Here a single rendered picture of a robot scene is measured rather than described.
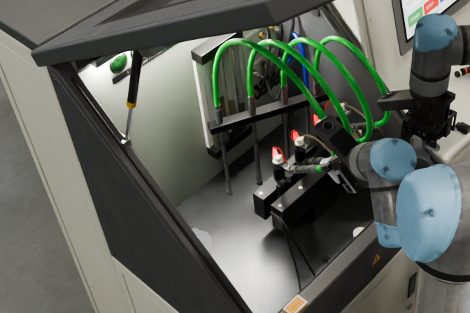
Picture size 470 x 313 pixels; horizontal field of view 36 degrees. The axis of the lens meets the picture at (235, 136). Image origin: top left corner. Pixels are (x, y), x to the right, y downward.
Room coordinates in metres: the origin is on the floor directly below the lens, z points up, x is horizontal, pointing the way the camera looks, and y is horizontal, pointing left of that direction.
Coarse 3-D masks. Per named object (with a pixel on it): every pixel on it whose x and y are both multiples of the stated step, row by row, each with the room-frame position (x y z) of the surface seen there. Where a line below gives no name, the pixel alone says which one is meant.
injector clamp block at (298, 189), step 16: (288, 176) 1.28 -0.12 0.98; (304, 176) 1.27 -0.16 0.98; (320, 176) 1.27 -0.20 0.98; (256, 192) 1.24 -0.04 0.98; (272, 192) 1.23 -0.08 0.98; (288, 192) 1.23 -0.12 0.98; (304, 192) 1.22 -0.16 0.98; (320, 192) 1.26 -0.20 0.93; (336, 192) 1.30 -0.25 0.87; (256, 208) 1.23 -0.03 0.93; (272, 208) 1.19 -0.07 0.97; (288, 208) 1.18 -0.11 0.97; (304, 208) 1.22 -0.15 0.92; (320, 208) 1.26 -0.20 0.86; (288, 224) 1.18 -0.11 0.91
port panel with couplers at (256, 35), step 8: (248, 32) 1.58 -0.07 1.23; (256, 32) 1.59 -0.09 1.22; (264, 32) 1.61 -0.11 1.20; (272, 32) 1.63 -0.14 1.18; (256, 40) 1.59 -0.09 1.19; (248, 48) 1.57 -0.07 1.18; (272, 48) 1.63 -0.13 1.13; (248, 56) 1.57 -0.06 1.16; (256, 56) 1.59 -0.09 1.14; (264, 56) 1.61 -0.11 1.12; (256, 64) 1.59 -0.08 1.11; (264, 64) 1.59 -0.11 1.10; (272, 64) 1.63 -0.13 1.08; (256, 72) 1.56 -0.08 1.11; (256, 80) 1.58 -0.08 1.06
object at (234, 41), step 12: (252, 48) 1.26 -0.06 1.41; (264, 48) 1.25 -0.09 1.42; (216, 60) 1.36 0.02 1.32; (276, 60) 1.21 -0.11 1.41; (216, 72) 1.37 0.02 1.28; (288, 72) 1.19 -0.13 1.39; (216, 84) 1.38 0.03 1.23; (300, 84) 1.17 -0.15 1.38; (216, 96) 1.38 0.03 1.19; (312, 96) 1.15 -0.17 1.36; (216, 108) 1.38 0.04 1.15
